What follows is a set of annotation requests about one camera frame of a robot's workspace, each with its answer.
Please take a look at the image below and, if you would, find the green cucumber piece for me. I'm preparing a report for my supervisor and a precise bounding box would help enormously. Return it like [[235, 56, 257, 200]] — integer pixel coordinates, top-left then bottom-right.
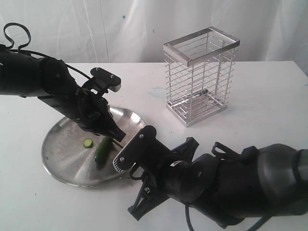
[[94, 137, 113, 164]]

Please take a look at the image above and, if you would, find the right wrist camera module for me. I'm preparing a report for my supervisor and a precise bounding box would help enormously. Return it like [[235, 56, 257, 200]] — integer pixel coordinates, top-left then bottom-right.
[[113, 125, 175, 175]]

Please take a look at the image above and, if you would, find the black handled paring knife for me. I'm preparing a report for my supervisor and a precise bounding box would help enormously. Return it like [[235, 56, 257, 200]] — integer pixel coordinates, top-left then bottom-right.
[[111, 139, 123, 149]]

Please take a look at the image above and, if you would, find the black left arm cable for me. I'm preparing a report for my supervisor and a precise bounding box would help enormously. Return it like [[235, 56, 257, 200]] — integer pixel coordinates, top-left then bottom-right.
[[3, 23, 92, 80]]

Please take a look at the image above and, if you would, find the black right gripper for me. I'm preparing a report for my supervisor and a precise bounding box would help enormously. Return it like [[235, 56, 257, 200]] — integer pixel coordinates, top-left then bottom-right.
[[128, 137, 200, 220]]

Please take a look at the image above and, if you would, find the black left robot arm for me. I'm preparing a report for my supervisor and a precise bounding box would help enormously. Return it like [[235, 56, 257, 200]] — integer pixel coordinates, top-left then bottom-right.
[[0, 44, 126, 141]]

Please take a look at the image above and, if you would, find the small cucumber slice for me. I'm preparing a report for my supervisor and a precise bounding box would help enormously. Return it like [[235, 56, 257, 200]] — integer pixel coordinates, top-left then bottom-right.
[[83, 138, 93, 148]]

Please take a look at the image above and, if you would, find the chrome wire utensil rack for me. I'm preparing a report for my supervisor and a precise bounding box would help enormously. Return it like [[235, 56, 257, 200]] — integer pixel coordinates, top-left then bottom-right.
[[163, 26, 240, 127]]

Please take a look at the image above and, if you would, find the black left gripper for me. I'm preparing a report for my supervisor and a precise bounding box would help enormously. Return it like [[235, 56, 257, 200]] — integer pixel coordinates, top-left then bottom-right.
[[62, 89, 126, 141]]

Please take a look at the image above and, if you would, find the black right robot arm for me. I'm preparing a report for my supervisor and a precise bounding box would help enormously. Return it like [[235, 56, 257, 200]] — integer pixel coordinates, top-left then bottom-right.
[[128, 137, 308, 230]]

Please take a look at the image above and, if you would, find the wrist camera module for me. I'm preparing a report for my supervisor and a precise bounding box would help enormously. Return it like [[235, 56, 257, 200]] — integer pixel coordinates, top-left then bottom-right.
[[113, 125, 175, 175], [82, 67, 121, 95]]

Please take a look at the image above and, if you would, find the white backdrop curtain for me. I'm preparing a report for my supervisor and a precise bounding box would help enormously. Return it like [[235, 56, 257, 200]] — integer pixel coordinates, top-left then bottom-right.
[[0, 0, 308, 68]]

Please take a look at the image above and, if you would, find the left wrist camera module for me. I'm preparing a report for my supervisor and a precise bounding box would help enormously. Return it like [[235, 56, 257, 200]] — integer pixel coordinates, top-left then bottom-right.
[[82, 67, 121, 95]]

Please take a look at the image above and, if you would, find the round stainless steel plate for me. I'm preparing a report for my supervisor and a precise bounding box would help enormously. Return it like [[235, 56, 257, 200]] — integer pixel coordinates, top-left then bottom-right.
[[41, 105, 146, 187]]

